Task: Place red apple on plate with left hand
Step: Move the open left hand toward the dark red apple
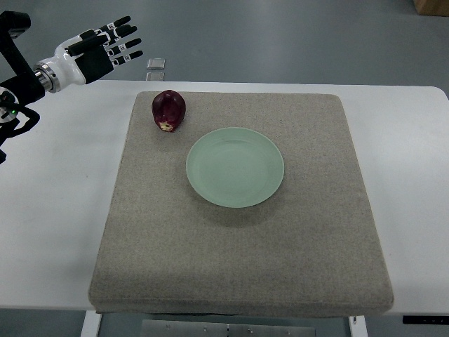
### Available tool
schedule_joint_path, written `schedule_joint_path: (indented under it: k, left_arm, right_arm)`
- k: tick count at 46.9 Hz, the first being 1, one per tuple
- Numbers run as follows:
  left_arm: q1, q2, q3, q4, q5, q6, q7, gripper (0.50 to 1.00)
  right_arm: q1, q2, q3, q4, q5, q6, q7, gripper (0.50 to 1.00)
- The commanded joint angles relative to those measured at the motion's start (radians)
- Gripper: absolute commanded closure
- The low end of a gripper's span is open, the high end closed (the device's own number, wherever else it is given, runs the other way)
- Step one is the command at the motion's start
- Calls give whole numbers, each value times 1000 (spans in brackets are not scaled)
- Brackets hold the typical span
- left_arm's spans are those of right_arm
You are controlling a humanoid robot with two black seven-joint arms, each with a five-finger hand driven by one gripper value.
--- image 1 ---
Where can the dark red apple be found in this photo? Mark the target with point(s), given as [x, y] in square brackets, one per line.
[168, 109]

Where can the lower clear floor plate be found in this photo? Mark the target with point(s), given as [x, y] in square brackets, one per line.
[155, 76]

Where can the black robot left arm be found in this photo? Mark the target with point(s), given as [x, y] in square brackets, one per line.
[22, 89]

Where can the upper clear floor plate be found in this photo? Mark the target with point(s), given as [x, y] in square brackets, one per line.
[156, 64]

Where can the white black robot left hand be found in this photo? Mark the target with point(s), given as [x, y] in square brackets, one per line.
[88, 56]

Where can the metal base plate under table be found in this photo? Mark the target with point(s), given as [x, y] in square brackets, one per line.
[208, 329]

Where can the black table control panel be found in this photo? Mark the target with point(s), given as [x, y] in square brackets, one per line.
[425, 320]

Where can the clear floor plate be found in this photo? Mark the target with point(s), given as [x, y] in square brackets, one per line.
[156, 64]
[155, 76]

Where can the light green plate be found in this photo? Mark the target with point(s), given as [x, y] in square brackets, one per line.
[235, 167]

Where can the white table leg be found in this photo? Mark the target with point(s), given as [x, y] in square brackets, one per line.
[357, 326]
[91, 324]

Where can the white left table leg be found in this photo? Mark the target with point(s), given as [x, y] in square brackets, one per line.
[91, 324]

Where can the white right table leg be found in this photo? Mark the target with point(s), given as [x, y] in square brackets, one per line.
[357, 326]

